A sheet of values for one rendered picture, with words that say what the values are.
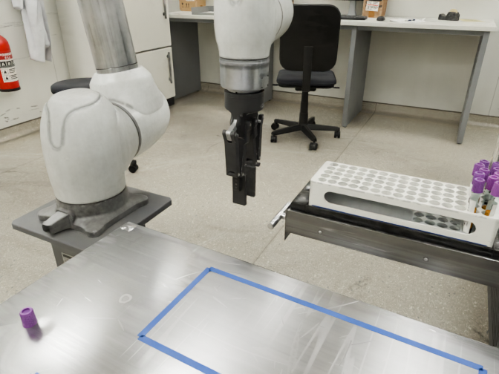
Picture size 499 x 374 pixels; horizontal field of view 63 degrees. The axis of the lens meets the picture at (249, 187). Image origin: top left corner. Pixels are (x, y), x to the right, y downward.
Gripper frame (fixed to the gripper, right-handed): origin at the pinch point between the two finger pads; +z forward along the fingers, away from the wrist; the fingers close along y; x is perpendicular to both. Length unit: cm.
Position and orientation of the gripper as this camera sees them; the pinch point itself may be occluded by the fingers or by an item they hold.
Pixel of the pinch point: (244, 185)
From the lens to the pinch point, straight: 84.5
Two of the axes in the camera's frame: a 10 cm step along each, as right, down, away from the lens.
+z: -0.1, 8.9, 4.5
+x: -8.9, -2.1, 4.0
